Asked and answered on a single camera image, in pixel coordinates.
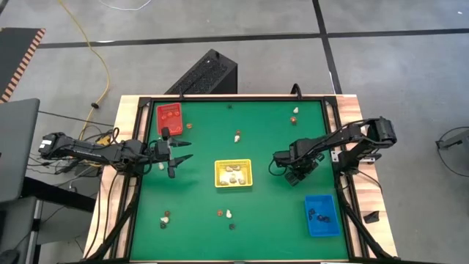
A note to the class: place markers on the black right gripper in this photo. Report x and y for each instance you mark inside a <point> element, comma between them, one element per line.
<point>298,163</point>

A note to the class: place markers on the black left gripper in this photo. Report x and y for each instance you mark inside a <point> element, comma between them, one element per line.
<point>162,152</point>

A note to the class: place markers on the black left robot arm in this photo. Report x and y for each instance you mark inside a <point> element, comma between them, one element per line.
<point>91,151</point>

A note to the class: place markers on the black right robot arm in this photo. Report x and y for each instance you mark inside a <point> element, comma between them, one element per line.
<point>329,141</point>

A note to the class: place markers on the red plastic basket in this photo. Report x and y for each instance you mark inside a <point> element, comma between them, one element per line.
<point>161,126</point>

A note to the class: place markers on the blue plastic basket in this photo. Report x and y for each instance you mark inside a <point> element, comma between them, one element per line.
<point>326,201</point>

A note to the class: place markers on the yellow plastic basket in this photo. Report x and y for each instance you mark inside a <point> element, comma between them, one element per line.
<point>220,172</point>

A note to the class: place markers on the yellow plug connector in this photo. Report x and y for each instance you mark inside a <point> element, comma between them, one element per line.
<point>104,140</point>

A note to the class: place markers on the small black wedge block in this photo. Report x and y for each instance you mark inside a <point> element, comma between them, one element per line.
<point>371,217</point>

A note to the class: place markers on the black perforated metal box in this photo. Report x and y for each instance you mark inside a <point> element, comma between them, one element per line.
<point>205,73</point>

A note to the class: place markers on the black shelf board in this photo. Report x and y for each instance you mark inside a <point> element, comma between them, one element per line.
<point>55,194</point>

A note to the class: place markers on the grey flat panel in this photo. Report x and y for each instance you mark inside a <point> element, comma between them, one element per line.
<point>18,146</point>

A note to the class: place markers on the grey cart shelf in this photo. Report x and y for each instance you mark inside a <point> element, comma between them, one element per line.
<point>18,220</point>

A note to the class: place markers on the black mat orange striped edge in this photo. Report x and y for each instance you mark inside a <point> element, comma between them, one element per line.
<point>14,51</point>

